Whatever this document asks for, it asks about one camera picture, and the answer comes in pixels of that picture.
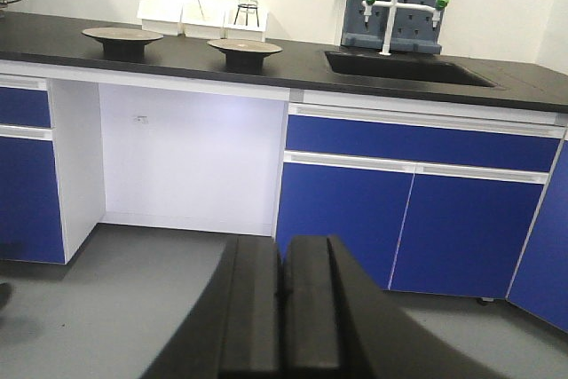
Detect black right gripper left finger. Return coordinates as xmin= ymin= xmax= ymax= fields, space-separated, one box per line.
xmin=143 ymin=235 xmax=281 ymax=378

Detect blue white lab cabinet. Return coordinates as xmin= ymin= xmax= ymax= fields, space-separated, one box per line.
xmin=1 ymin=60 xmax=567 ymax=328

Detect beige round plate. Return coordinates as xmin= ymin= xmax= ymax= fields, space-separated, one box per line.
xmin=207 ymin=38 xmax=283 ymax=71
xmin=82 ymin=27 xmax=163 ymax=59

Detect glass round flask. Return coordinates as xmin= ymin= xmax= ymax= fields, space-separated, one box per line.
xmin=238 ymin=0 xmax=258 ymax=13

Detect white lab faucet green knobs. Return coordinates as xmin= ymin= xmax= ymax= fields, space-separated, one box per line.
xmin=361 ymin=0 xmax=450 ymax=56

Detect white plastic bin right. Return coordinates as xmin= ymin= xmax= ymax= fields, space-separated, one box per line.
xmin=224 ymin=7 xmax=270 ymax=42

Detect white plastic bin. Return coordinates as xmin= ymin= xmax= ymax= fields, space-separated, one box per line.
xmin=181 ymin=0 xmax=225 ymax=39
xmin=224 ymin=7 xmax=270 ymax=42
xmin=137 ymin=0 xmax=183 ymax=36

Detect white plastic bin middle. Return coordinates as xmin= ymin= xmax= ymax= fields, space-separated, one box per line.
xmin=181 ymin=0 xmax=225 ymax=39

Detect grey pegboard drying rack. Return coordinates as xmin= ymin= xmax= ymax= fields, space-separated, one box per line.
xmin=341 ymin=0 xmax=449 ymax=54

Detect white plastic bin left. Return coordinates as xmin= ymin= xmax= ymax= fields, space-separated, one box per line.
xmin=137 ymin=0 xmax=183 ymax=36

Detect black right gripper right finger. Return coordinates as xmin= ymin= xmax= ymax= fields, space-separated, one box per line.
xmin=282 ymin=235 xmax=497 ymax=378

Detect black lab sink basin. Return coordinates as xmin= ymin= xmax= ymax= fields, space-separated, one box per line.
xmin=325 ymin=51 xmax=496 ymax=88

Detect black wire tripod stand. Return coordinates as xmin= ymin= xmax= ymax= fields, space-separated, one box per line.
xmin=233 ymin=4 xmax=260 ymax=27

